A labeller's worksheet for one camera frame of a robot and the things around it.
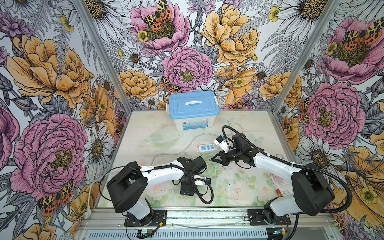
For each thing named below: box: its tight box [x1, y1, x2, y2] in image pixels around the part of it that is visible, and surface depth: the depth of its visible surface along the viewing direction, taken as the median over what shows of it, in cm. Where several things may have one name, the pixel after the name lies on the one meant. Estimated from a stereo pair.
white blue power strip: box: [198, 143, 217, 153], surface depth 99 cm
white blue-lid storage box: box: [166, 91, 220, 131], surface depth 105 cm
